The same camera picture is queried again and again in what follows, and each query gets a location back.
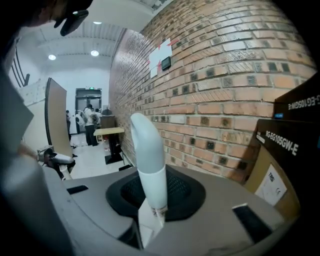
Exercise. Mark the beige folding partition screen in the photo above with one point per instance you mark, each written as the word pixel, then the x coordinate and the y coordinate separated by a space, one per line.
pixel 57 117

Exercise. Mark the dark double door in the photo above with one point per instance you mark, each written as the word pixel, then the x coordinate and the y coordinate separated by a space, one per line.
pixel 88 96

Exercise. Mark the black stair railing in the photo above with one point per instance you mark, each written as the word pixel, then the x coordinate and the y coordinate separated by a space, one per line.
pixel 21 70

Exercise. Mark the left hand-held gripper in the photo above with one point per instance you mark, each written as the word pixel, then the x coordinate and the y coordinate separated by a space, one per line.
pixel 45 155

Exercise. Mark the black box with blue stripe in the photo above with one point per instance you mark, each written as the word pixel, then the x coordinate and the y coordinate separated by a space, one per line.
pixel 282 140

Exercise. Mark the brown cardboard box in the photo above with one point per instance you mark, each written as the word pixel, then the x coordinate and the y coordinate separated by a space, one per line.
pixel 265 175

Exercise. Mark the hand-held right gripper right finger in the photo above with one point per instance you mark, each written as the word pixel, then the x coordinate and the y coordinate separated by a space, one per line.
pixel 187 197

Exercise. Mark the black head-mounted camera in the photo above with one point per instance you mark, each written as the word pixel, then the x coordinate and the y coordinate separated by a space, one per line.
pixel 72 21

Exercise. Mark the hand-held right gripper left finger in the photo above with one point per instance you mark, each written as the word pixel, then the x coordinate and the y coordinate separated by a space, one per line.
pixel 120 200

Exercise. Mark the white paper sheets with red tape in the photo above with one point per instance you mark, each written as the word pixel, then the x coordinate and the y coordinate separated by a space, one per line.
pixel 160 55

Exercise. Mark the brown cabinet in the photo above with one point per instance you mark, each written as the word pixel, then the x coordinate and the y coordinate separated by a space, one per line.
pixel 108 122

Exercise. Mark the person's head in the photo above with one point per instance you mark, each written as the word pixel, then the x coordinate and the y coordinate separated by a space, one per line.
pixel 40 12

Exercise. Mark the small square wooden table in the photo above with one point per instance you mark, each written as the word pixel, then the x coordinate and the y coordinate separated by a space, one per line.
pixel 110 130

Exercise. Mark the round ceiling lamp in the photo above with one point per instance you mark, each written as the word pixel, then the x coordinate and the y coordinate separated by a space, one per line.
pixel 94 52
pixel 97 22

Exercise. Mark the large black and white box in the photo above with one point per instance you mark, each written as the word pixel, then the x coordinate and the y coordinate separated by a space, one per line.
pixel 300 105

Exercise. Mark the person's left forearm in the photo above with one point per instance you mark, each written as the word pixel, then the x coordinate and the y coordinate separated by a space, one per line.
pixel 26 151

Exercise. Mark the black wall device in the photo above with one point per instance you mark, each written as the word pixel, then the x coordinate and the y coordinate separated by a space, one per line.
pixel 166 63

